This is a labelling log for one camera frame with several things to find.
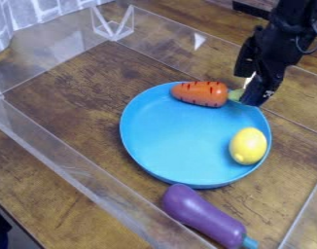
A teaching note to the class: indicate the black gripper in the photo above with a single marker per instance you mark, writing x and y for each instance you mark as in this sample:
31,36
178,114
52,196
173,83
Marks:
274,48

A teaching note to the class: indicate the orange toy carrot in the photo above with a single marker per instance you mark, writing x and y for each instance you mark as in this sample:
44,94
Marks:
209,94

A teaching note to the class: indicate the yellow toy lemon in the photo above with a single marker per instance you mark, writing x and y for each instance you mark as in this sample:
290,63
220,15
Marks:
248,146

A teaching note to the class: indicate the blue round plate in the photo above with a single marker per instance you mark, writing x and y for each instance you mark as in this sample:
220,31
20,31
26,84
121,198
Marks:
178,140

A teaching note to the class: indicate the purple toy eggplant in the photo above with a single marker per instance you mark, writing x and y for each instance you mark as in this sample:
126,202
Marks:
186,207

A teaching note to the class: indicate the white patterned curtain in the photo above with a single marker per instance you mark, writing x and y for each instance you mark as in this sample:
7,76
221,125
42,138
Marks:
20,14

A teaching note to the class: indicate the clear acrylic corner bracket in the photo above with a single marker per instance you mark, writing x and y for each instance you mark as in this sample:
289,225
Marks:
110,29

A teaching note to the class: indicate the clear acrylic enclosure wall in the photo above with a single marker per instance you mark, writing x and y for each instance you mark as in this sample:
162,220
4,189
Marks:
70,183

